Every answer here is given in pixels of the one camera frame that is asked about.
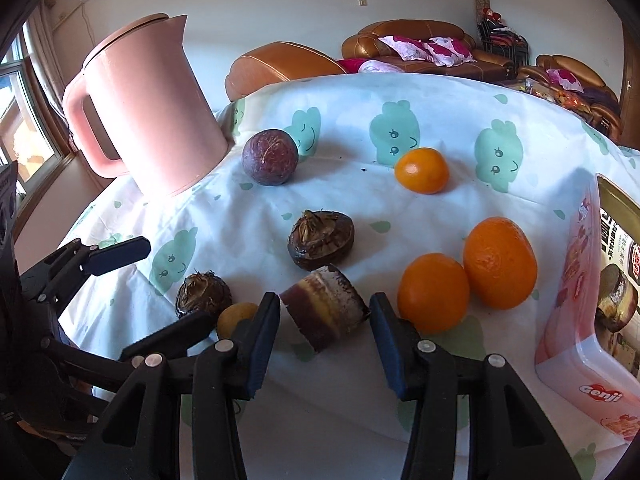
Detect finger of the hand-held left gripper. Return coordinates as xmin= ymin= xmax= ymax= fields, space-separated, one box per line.
xmin=20 ymin=236 xmax=152 ymax=306
xmin=119 ymin=311 xmax=217 ymax=361

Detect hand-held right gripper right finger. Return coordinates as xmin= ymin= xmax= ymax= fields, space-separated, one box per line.
xmin=369 ymin=292 xmax=581 ymax=480

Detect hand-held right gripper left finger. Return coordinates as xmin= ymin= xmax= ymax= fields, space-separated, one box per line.
xmin=62 ymin=292 xmax=282 ymax=480

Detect small yellow round fruit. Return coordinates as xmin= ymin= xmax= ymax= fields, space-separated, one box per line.
xmin=216 ymin=302 xmax=260 ymax=341

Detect small brown water chestnut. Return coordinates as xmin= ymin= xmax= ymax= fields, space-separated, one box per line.
xmin=175 ymin=270 xmax=232 ymax=318

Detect round medium orange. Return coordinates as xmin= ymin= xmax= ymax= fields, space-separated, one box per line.
xmin=397 ymin=253 xmax=471 ymax=335

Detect large brown water chestnut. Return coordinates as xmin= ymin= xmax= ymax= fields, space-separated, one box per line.
xmin=287 ymin=210 xmax=356 ymax=269

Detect large oblong orange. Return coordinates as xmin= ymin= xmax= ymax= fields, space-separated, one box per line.
xmin=463 ymin=217 xmax=538 ymax=310

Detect purple passion fruit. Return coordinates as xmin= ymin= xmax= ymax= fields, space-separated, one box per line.
xmin=241 ymin=129 xmax=299 ymax=187

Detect small orange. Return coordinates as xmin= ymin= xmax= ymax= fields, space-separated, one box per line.
xmin=394 ymin=147 xmax=450 ymax=195

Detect pink snack box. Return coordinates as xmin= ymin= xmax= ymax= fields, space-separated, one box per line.
xmin=534 ymin=173 xmax=640 ymax=446

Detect pink electric kettle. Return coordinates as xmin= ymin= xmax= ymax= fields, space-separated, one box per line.
xmin=62 ymin=13 xmax=231 ymax=197

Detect window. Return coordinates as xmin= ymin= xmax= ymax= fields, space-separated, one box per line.
xmin=0 ymin=25 xmax=76 ymax=171

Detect beige curtain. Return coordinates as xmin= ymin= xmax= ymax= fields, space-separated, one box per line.
xmin=25 ymin=7 xmax=81 ymax=153

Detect white cloud print tablecloth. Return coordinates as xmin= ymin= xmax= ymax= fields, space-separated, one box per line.
xmin=15 ymin=72 xmax=640 ymax=480

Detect brown leather chaise sofa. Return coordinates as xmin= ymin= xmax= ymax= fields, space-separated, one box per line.
xmin=225 ymin=41 xmax=348 ymax=102

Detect pale pink pillow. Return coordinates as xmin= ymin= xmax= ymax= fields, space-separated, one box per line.
xmin=360 ymin=59 xmax=401 ymax=74

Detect pink floral pillow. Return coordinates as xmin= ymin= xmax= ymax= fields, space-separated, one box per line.
xmin=378 ymin=35 xmax=436 ymax=63
xmin=422 ymin=36 xmax=477 ymax=67
xmin=545 ymin=67 xmax=584 ymax=93

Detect pile of snacks and fruit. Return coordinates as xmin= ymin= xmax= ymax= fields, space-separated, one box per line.
xmin=510 ymin=77 xmax=596 ymax=116

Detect brown leather three-seat sofa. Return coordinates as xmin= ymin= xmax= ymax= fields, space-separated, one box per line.
xmin=341 ymin=20 xmax=516 ymax=81

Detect purple blanket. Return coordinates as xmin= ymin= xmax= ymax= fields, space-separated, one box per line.
xmin=575 ymin=87 xmax=613 ymax=108

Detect stacked dark chairs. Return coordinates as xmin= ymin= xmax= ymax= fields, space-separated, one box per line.
xmin=477 ymin=17 xmax=530 ymax=66

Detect brown leather armchair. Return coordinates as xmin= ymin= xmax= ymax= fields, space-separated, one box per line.
xmin=517 ymin=54 xmax=623 ymax=136

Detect brown wooden door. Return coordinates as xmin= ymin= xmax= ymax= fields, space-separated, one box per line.
xmin=620 ymin=15 xmax=638 ymax=146

